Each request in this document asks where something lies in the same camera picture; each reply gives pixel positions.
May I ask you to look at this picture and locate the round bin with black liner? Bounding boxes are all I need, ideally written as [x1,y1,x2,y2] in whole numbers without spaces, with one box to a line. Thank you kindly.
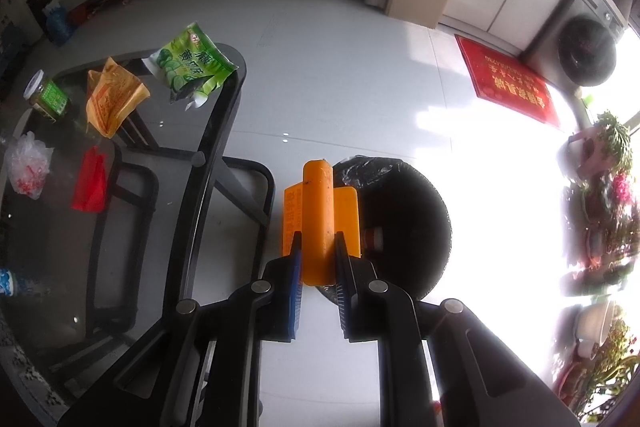
[320,154,453,308]

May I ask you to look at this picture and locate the red doormat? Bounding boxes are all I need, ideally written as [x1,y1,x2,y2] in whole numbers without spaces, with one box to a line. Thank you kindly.
[454,34,562,128]

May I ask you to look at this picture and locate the blue woven bag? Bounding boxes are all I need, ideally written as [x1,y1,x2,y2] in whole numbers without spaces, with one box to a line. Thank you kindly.
[44,2,76,46]

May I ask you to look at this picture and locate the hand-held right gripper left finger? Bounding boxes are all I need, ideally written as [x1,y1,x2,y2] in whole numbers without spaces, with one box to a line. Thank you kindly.
[57,231,303,427]

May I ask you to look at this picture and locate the glass coffee table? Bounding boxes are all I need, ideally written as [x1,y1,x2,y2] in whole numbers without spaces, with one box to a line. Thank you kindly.
[0,43,277,413]

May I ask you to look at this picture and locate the group of potted plants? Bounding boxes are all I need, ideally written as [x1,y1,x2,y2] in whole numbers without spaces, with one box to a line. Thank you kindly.
[552,109,640,423]

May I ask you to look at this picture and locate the white plastic bag red print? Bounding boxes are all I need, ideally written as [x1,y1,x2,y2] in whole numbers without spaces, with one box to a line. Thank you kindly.
[4,131,55,200]

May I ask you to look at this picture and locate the green snack packet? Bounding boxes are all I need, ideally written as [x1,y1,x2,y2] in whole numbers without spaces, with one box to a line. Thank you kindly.
[142,22,240,112]

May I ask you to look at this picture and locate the plastic bottle blue label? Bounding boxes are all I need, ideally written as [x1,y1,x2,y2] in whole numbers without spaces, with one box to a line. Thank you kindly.
[0,267,51,299]

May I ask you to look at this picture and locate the orange plastic holder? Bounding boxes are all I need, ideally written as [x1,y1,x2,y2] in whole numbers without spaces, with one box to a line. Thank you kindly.
[282,159,362,288]

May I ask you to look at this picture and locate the grey washing machine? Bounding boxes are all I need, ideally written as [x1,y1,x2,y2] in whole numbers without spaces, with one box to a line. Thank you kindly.
[522,0,626,88]

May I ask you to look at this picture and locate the glass jar green label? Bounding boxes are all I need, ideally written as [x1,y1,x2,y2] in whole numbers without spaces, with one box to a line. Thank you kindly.
[22,69,71,124]

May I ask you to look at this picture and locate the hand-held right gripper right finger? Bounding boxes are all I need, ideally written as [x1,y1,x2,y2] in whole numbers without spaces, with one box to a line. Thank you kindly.
[334,231,583,427]

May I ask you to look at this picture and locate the red plastic wrapper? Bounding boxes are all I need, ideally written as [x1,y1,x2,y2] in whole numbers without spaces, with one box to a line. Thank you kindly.
[71,145,109,212]

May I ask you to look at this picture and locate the orange paper bag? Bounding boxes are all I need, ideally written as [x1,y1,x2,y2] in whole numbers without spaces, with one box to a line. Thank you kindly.
[85,57,151,140]

